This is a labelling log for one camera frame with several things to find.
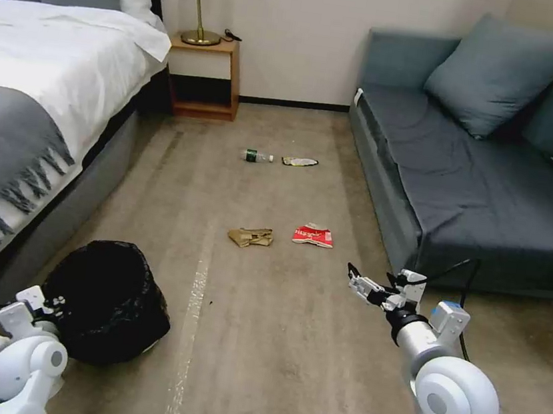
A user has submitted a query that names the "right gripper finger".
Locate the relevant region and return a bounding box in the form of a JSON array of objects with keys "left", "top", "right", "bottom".
[
  {"left": 344, "top": 261, "right": 397, "bottom": 296},
  {"left": 344, "top": 275, "right": 391, "bottom": 310}
]

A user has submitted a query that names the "trash bin with black bag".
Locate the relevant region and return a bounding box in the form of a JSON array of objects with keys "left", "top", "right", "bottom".
[{"left": 33, "top": 233, "right": 181, "bottom": 375}]

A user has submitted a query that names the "clear floor tape strip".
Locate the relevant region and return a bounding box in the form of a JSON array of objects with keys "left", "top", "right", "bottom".
[{"left": 160, "top": 254, "right": 213, "bottom": 414}]

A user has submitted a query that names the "crumpled red snack wrapper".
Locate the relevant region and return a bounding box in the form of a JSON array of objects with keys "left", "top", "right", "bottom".
[{"left": 291, "top": 220, "right": 340, "bottom": 251}]

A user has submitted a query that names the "crumpled brown paper bag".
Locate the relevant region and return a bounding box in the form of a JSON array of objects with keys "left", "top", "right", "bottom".
[{"left": 224, "top": 223, "right": 276, "bottom": 254}]

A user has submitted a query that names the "grey bed base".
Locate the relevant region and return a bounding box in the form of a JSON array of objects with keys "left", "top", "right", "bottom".
[{"left": 0, "top": 47, "right": 174, "bottom": 338}]

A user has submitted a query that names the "blue-grey sofa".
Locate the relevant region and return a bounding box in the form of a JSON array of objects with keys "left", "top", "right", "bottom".
[{"left": 329, "top": 0, "right": 553, "bottom": 303}]

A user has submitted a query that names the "grey fringed throw blanket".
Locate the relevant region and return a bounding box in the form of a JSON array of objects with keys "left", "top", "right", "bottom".
[{"left": 0, "top": 86, "right": 84, "bottom": 254}]

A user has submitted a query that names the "clear plastic bottle green label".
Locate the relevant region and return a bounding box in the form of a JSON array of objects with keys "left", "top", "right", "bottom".
[{"left": 243, "top": 147, "right": 277, "bottom": 167}]

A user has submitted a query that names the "black skirting board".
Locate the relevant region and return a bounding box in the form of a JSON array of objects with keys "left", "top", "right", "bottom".
[{"left": 238, "top": 92, "right": 354, "bottom": 117}]

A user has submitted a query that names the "blue-grey square cushion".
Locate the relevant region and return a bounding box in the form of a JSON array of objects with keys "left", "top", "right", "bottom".
[{"left": 418, "top": 5, "right": 553, "bottom": 150}]

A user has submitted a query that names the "white bed duvet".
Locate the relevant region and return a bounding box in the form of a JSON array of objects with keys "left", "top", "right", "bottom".
[{"left": 0, "top": 0, "right": 175, "bottom": 297}]

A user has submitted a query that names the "wooden nightstand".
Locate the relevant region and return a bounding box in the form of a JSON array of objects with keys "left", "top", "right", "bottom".
[{"left": 160, "top": 30, "right": 248, "bottom": 124}]

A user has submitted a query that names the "brass table lamp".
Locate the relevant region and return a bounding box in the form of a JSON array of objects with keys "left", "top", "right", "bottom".
[{"left": 154, "top": 0, "right": 228, "bottom": 50}]

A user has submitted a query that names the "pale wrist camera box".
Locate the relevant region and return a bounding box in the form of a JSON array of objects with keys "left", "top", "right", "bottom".
[
  {"left": 394, "top": 268, "right": 429, "bottom": 305},
  {"left": 13, "top": 284, "right": 49, "bottom": 314}
]

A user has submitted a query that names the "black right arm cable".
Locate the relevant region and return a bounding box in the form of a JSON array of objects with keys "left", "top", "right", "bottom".
[{"left": 418, "top": 253, "right": 484, "bottom": 364}]

